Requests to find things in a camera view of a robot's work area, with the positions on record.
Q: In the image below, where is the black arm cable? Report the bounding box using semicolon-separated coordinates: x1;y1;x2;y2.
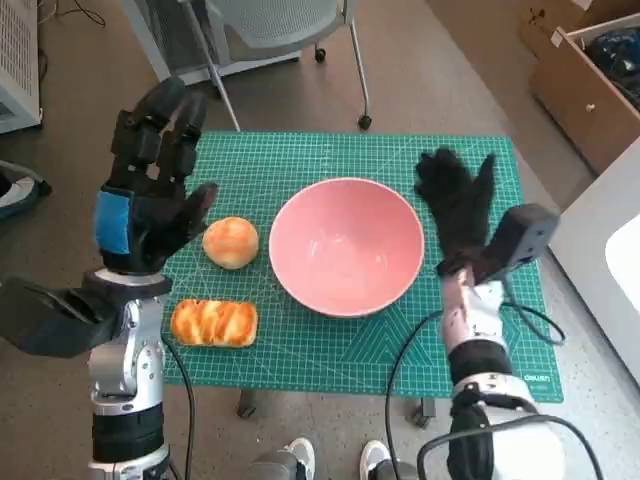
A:
384;272;602;480
160;337;197;480

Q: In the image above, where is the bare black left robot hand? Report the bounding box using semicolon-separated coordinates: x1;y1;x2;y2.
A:
94;75;220;274

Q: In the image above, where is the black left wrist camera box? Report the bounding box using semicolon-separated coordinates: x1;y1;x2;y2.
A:
0;277;127;359

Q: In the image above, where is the cardboard box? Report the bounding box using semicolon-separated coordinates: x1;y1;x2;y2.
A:
517;0;640;50

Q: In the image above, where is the white shoe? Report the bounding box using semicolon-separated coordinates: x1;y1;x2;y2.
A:
359;439;394;480
282;438;316;480

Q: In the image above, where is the white perforated appliance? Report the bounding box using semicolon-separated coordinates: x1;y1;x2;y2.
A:
0;0;44;136

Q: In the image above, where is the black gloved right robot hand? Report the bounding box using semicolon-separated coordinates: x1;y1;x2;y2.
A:
413;146;499;276

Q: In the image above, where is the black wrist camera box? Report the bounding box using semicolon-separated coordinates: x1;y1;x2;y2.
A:
472;203;561;287
0;277;127;359

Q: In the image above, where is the rectangular bread loaf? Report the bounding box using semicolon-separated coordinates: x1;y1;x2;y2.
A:
170;298;259;348

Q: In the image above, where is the pink bowl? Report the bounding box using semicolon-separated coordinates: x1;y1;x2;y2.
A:
268;178;426;320

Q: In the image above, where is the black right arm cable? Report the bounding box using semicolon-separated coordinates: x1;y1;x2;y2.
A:
384;272;602;480

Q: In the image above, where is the dark grey chair base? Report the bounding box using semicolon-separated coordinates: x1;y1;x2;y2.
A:
0;159;53;221

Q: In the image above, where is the black cable bundle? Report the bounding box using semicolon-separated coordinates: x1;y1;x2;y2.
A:
584;27;640;111

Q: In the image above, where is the grey leg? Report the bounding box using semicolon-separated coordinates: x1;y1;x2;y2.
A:
247;446;301;480
372;459;419;480

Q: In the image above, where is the round bread bun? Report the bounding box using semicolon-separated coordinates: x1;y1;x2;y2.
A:
202;216;260;271

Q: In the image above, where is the thin black floor cable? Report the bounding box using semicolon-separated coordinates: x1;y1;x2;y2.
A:
37;0;106;27

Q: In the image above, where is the green cutting mat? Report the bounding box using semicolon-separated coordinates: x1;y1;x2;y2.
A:
160;130;565;404

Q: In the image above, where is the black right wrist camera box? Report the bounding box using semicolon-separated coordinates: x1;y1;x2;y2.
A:
472;203;561;287

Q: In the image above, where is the grey mesh office chair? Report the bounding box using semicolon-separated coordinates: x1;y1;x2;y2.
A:
187;0;376;133

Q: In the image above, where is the grey cabinet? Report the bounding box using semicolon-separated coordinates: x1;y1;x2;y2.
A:
119;0;301;92

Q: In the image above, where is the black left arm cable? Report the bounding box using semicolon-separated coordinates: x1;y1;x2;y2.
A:
160;337;197;480

